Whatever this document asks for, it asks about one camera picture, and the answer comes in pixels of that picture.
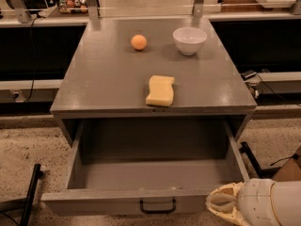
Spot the wooden crate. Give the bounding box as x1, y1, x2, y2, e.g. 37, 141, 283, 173
221, 0, 264, 12

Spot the black drawer handle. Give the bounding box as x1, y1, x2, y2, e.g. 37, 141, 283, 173
139, 199, 177, 215

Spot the black hanging cable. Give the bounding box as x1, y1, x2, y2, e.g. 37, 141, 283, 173
24, 16, 40, 103

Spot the grey cabinet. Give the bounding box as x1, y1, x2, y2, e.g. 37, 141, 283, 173
51, 17, 257, 142

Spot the black metal leg left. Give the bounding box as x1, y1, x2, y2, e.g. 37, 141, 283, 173
0, 163, 43, 226

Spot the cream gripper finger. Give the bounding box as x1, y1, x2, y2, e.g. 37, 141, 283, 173
205, 183, 248, 226

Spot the small black device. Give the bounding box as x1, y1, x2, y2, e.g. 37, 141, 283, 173
241, 70, 257, 80

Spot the cardboard box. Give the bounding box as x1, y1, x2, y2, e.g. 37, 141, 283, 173
273, 147, 301, 182

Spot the yellow sponge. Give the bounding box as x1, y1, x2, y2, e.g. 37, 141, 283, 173
146, 75, 175, 106

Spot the orange ball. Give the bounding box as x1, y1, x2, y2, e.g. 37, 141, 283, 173
131, 35, 147, 51

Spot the grey metal post middle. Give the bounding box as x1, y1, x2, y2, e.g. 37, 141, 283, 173
87, 0, 100, 21

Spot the black metal leg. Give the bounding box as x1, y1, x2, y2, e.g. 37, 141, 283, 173
239, 141, 278, 179
0, 163, 43, 226

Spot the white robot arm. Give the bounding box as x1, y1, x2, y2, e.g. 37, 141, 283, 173
206, 178, 301, 226

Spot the grey metal post left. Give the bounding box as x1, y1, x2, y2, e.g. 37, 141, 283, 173
10, 0, 32, 24

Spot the grey top drawer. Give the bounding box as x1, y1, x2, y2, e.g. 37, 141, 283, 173
42, 118, 248, 216

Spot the black metal leg right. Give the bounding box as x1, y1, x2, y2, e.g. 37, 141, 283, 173
239, 141, 278, 179

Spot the white bowl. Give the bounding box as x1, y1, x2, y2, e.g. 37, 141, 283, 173
173, 27, 207, 56

